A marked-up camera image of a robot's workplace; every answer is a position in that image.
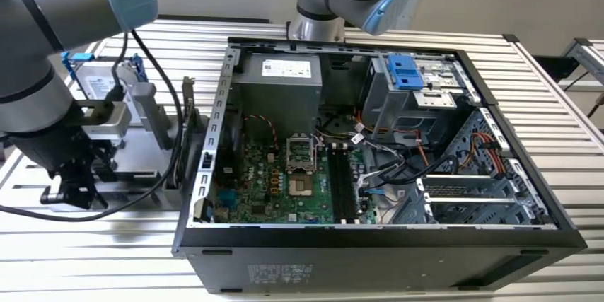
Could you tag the black RAM slot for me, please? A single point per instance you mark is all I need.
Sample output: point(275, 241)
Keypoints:
point(345, 181)
point(333, 181)
point(351, 181)
point(338, 181)

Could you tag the grey parts rack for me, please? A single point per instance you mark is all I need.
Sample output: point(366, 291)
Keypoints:
point(142, 153)

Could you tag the hard disk in blue carrier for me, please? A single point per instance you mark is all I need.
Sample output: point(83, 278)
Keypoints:
point(94, 82)

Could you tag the grey power supply unit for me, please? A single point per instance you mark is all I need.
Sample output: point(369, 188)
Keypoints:
point(279, 104)

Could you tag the green motherboard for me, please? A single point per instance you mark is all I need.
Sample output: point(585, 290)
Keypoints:
point(283, 206)

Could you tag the CPU socket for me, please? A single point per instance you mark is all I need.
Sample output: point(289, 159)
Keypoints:
point(302, 186)

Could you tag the black PC case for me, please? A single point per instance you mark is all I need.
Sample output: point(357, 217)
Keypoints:
point(330, 263)

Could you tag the metal drive cage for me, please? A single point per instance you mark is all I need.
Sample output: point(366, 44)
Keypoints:
point(402, 111)

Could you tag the blue drive bay latch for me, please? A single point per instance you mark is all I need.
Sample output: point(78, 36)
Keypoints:
point(403, 68)

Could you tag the metal disk bay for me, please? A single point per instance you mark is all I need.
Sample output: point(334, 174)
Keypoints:
point(465, 200)

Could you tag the metal side table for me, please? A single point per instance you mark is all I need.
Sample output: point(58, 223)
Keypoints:
point(590, 58)

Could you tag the grey camera box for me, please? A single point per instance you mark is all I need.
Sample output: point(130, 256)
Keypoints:
point(111, 121)

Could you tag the graphics card with bracket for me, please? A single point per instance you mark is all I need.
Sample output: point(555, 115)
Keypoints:
point(189, 84)

